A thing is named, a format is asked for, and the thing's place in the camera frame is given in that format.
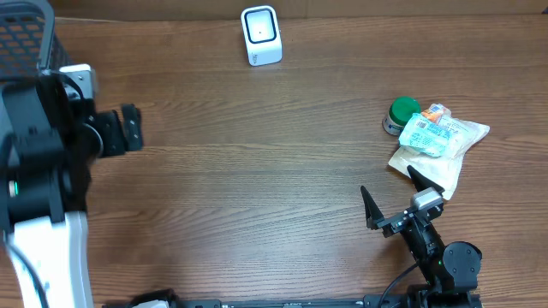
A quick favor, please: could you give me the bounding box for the green round lid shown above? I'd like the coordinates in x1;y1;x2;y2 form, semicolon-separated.
382;97;420;136

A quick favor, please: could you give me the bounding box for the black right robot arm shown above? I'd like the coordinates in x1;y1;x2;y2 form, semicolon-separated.
360;166;483;308

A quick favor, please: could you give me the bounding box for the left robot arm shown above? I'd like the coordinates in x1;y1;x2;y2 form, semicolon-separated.
1;74;143;307

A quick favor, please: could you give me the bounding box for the orange snack packet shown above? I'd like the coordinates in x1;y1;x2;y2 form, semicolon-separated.
421;104;451;124

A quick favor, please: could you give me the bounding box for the white barcode scanner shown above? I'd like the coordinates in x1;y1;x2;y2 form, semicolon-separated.
241;5;283;67

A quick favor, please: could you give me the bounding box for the white pouch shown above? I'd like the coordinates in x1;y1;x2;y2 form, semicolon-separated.
388;116;491;200

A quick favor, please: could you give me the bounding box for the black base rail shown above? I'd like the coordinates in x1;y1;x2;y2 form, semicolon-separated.
179;293;483;308

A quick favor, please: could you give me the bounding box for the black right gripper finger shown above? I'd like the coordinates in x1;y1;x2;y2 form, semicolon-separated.
407;165;444;193
360;186;384;230

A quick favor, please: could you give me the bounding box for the teal snack packet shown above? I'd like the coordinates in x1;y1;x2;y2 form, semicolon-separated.
398;113;454;157

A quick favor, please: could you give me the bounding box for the grey plastic mesh basket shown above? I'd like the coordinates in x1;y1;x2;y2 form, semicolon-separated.
1;0;75;86

